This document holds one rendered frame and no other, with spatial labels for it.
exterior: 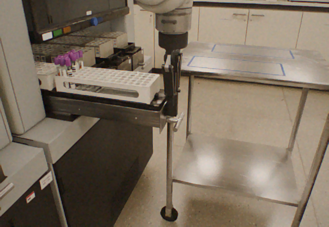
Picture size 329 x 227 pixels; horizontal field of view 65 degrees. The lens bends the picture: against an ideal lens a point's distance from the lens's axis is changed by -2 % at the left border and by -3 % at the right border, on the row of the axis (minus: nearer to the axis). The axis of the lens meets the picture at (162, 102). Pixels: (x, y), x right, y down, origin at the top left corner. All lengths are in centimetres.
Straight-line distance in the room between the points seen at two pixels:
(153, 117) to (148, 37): 253
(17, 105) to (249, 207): 125
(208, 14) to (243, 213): 208
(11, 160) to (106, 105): 27
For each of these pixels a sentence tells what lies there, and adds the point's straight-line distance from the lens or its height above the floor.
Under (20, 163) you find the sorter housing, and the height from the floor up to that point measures 73.
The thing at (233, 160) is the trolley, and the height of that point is 28.
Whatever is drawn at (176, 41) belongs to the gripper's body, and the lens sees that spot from 65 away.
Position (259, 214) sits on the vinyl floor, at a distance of 157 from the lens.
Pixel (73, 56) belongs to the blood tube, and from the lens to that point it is 82.
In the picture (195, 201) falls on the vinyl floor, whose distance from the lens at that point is 156.
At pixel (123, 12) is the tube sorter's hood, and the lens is 123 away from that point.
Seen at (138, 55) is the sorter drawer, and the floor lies 79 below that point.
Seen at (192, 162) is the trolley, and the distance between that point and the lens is 136.
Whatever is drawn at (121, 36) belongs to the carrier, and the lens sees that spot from 123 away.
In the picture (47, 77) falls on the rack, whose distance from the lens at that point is 85.
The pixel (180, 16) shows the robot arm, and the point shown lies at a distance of 63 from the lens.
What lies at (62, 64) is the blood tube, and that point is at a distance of 80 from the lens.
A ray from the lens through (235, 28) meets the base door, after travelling 297.
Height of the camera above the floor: 113
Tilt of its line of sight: 26 degrees down
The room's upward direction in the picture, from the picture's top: straight up
